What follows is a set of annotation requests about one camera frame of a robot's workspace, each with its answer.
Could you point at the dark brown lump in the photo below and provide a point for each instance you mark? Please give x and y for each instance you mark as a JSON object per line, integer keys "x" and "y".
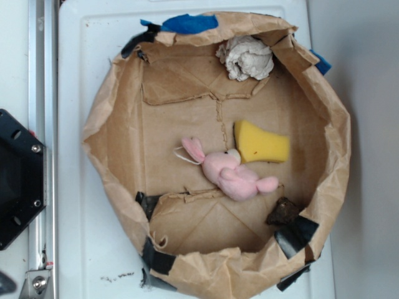
{"x": 284, "y": 212}

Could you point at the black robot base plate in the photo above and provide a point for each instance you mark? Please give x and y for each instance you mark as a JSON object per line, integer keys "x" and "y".
{"x": 22, "y": 178}

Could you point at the metal corner bracket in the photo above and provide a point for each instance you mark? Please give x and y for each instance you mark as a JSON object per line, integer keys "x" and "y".
{"x": 35, "y": 284}

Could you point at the white paper ball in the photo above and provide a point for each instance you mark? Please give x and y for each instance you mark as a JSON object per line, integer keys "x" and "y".
{"x": 246, "y": 57}

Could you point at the pink plush bunny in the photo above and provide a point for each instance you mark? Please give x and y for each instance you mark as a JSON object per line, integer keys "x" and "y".
{"x": 225, "y": 170}

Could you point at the blue tape piece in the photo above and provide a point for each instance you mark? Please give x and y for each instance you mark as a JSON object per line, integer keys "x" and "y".
{"x": 322, "y": 65}

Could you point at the yellow sponge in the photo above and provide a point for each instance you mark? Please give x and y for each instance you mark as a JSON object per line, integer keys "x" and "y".
{"x": 255, "y": 144}

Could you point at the brown paper bag bin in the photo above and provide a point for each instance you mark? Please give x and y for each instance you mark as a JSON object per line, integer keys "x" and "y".
{"x": 165, "y": 86}

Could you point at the aluminium rail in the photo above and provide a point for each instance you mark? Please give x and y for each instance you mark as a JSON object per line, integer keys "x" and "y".
{"x": 42, "y": 121}

